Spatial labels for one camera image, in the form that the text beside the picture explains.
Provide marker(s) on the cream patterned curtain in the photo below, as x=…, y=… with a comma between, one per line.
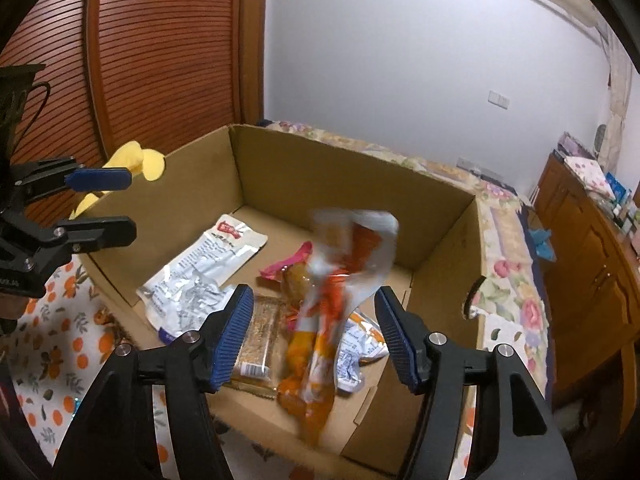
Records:
x=620, y=100

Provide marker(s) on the yellow plush toy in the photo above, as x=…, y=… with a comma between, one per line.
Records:
x=132, y=157

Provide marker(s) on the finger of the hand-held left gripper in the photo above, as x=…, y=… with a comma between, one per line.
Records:
x=100, y=232
x=100, y=179

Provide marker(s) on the wooden cabinet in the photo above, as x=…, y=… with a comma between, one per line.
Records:
x=590, y=270

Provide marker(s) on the orange snack packet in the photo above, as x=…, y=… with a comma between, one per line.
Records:
x=320, y=350

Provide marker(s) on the white wall switch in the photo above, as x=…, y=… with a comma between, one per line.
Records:
x=498, y=99

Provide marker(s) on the pink wrapper snack packet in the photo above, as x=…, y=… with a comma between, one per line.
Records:
x=292, y=275

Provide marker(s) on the brown cracker packet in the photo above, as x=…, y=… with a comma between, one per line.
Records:
x=260, y=330

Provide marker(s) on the wooden louvered sliding wardrobe door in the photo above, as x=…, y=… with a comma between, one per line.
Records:
x=175, y=60

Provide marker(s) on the white blue-print snack packet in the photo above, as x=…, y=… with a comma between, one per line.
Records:
x=357, y=360

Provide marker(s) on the small white fan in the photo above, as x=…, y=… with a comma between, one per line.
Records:
x=600, y=140

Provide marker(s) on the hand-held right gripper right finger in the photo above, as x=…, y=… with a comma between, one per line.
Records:
x=395, y=342

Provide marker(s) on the silver snack packet red label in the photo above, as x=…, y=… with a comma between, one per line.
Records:
x=200, y=270

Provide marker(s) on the purple patterned bag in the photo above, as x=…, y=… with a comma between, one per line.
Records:
x=572, y=146

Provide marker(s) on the blue plastic bag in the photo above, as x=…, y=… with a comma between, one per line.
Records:
x=542, y=244

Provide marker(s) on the small purple snack packet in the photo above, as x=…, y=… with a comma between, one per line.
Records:
x=166, y=335

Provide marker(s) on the folded floral cloth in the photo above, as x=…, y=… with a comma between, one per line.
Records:
x=587, y=172

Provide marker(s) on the brown cardboard box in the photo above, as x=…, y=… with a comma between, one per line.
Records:
x=430, y=240

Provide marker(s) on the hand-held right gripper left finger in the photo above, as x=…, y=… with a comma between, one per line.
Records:
x=232, y=340

